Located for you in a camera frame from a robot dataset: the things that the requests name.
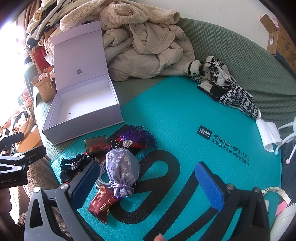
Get white cable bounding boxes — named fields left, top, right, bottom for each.
left=96, top=162, right=111, bottom=186

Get long red snack packet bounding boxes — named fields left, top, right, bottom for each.
left=88, top=185, right=118, bottom=225

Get white handbag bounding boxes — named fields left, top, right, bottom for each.
left=261, top=186, right=296, bottom=241

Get pile of striped clothes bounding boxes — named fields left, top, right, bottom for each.
left=25, top=0, right=70, bottom=49

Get brown curtain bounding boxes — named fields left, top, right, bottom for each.
left=24, top=0, right=42, bottom=30

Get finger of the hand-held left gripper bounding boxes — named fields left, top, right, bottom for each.
left=0, top=145, right=47, bottom=172
left=0, top=132, right=25, bottom=153

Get plain black scrunchie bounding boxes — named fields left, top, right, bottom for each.
left=60, top=154, right=93, bottom=183

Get black white knit sweater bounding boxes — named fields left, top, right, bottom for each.
left=185, top=56, right=262, bottom=120

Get black polka dot scrunchie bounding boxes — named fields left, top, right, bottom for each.
left=109, top=138, right=123, bottom=150

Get purple floral sachet pouch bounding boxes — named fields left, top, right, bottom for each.
left=106, top=148, right=140, bottom=197

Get cream fleece jacket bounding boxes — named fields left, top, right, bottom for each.
left=60, top=0, right=181, bottom=32

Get green quilted sofa cover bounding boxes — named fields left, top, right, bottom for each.
left=24, top=17, right=296, bottom=149

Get small black case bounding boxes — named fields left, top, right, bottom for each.
left=84, top=136, right=109, bottom=158

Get purple tassel hair ornament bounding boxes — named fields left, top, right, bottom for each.
left=116, top=124, right=159, bottom=153

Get printed cardboard box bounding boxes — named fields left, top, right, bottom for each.
left=259, top=13, right=296, bottom=77

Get beige padded coat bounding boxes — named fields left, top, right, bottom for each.
left=102, top=22, right=196, bottom=81

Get white tissue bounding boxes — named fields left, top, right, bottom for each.
left=255, top=119, right=283, bottom=153

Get teal foam mat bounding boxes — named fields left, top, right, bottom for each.
left=50, top=76, right=282, bottom=241

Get red white paper bag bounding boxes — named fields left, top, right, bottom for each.
left=22, top=90, right=34, bottom=109

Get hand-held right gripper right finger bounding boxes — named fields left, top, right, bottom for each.
left=195, top=162, right=270, bottom=241

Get white plastic hanger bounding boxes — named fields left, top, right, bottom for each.
left=275, top=116, right=296, bottom=165

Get white gift box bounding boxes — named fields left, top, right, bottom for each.
left=42, top=20, right=125, bottom=146

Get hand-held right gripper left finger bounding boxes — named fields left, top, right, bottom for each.
left=24, top=159, right=100, bottom=241

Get small kraft paper bag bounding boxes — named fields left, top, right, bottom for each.
left=31, top=72, right=57, bottom=102

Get brown fleece pants leg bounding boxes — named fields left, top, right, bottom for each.
left=24, top=161, right=64, bottom=223

